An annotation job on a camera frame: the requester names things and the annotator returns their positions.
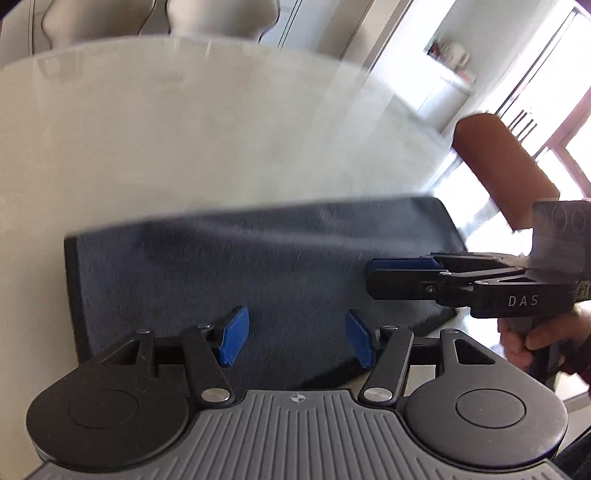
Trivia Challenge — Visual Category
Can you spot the grey upholstered dining chair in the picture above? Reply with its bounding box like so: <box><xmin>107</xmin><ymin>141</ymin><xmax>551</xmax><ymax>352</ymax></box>
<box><xmin>165</xmin><ymin>0</ymin><xmax>283</xmax><ymax>43</ymax></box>
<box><xmin>39</xmin><ymin>0</ymin><xmax>161</xmax><ymax>49</ymax></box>

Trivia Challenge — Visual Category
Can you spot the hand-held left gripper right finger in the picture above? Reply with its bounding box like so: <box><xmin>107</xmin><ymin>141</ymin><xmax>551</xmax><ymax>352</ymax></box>
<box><xmin>344</xmin><ymin>308</ymin><xmax>499</xmax><ymax>409</ymax></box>

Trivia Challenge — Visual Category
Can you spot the white side counter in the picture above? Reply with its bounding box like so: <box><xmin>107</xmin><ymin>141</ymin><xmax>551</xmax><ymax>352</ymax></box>
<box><xmin>416</xmin><ymin>69</ymin><xmax>476</xmax><ymax>124</ymax></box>

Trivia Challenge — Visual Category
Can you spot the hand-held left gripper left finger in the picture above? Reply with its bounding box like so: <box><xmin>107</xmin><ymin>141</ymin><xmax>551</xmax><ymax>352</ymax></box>
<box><xmin>95</xmin><ymin>305</ymin><xmax>250</xmax><ymax>409</ymax></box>

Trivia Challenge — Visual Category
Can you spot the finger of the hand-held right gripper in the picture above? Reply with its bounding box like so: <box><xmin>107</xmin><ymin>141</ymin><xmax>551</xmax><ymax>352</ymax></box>
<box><xmin>366</xmin><ymin>270</ymin><xmax>523</xmax><ymax>306</ymax></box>
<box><xmin>368</xmin><ymin>252</ymin><xmax>533</xmax><ymax>275</ymax></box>

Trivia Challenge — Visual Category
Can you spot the person's right hand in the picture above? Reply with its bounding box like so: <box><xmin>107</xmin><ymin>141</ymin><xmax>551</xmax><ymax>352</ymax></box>
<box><xmin>497</xmin><ymin>306</ymin><xmax>591</xmax><ymax>371</ymax></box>

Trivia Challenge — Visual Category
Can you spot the balcony railing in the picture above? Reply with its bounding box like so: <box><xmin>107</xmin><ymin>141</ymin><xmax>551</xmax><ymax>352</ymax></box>
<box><xmin>503</xmin><ymin>107</ymin><xmax>542</xmax><ymax>144</ymax></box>

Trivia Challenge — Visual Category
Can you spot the brown leather chair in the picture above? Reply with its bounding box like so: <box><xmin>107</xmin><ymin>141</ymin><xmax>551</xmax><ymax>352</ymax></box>
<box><xmin>451</xmin><ymin>113</ymin><xmax>560</xmax><ymax>232</ymax></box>

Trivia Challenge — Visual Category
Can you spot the blue towel with black trim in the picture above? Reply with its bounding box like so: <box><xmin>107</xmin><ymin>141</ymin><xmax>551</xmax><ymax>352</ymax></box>
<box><xmin>63</xmin><ymin>196</ymin><xmax>467</xmax><ymax>389</ymax></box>

